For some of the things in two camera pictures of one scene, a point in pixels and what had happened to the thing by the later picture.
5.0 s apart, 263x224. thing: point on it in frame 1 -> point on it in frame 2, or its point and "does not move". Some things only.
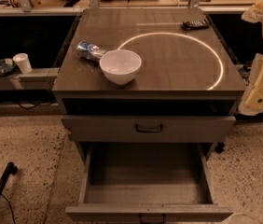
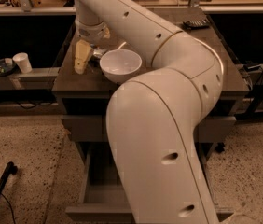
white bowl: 120,66 does not move
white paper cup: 23,63 does not move
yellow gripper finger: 256,13 -> 107,34
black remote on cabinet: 194,24 does not move
